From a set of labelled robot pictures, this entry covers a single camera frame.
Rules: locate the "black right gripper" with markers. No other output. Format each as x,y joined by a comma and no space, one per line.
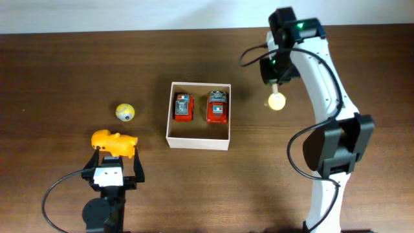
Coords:
268,75

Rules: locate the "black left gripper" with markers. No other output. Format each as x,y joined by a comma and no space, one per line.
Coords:
130,181

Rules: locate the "orange plastic toy animal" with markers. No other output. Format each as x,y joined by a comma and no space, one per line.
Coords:
116,144

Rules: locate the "yellow ball wooden stick toy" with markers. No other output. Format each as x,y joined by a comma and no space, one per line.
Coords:
276,101

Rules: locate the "red toy car grey top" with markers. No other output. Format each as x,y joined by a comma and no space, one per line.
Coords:
217,112

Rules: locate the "small red toy truck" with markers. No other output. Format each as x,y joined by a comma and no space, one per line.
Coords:
184,105

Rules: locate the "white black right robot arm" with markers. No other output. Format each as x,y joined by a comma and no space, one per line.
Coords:
340,135

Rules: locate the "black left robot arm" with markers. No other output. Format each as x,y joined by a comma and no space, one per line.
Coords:
106,213

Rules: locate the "yellow grey toy ball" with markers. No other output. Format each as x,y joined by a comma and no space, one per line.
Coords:
125,112

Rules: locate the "pink open cardboard box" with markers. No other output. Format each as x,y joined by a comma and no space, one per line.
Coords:
198,133

